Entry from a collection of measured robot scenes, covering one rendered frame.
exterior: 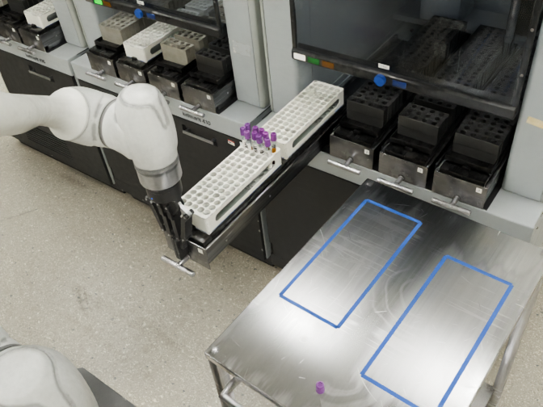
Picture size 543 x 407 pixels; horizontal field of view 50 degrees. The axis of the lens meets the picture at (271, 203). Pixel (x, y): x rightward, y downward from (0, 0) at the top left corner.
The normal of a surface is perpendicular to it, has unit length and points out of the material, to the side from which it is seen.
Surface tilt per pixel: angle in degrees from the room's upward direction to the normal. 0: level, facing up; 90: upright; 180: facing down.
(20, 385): 6
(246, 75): 90
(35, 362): 6
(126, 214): 0
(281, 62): 90
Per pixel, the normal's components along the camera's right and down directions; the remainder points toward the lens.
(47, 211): -0.08, -0.73
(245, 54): -0.58, 0.59
